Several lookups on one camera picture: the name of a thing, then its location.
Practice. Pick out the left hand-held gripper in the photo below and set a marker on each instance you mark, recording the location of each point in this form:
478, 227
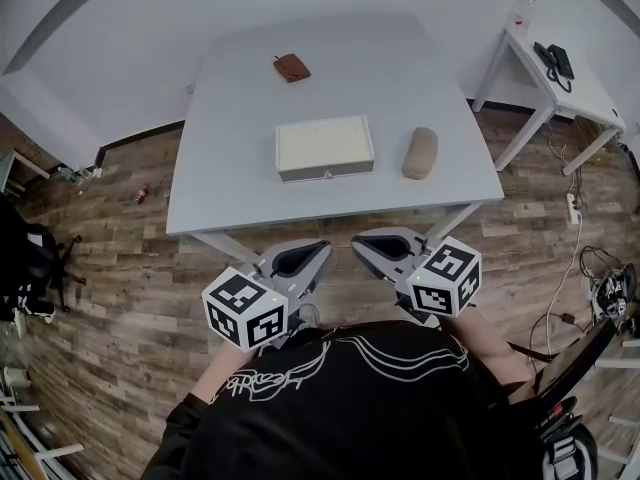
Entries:
245, 303

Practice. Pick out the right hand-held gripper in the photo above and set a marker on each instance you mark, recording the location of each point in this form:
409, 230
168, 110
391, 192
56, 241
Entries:
442, 278

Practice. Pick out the white drawer with knob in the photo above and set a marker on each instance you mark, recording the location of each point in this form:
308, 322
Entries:
327, 173

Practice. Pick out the white box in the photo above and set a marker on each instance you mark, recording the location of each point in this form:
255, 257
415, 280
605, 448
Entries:
325, 140

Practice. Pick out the person's right forearm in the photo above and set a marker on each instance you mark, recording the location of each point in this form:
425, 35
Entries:
487, 343

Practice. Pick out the person's left forearm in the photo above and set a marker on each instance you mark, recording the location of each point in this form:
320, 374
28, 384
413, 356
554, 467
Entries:
220, 368

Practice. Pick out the person's grey shoe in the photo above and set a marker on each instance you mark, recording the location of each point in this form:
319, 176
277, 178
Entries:
308, 315

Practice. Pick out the beige glasses case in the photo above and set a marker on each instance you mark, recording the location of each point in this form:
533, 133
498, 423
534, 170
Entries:
420, 152

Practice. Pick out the white power strip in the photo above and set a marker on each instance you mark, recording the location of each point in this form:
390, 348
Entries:
574, 209

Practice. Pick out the person's black printed shirt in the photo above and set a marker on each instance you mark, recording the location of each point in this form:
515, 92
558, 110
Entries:
360, 408

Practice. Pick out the black and grey backpack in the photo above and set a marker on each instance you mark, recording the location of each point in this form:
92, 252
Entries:
567, 448

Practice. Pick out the black office chair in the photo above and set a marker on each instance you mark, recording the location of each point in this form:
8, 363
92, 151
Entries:
30, 263

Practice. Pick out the white side table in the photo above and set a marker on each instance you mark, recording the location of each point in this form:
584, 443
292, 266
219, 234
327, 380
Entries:
580, 95

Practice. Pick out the brown leather pouch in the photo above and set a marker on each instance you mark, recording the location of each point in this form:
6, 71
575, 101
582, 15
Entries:
292, 67

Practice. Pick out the black desk telephone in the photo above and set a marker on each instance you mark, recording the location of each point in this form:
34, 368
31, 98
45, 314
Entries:
560, 60

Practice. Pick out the white metal rack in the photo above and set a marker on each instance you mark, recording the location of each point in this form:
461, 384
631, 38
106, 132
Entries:
30, 448

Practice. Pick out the white and red wall fixture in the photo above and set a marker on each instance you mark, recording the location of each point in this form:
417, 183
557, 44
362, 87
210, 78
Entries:
523, 13

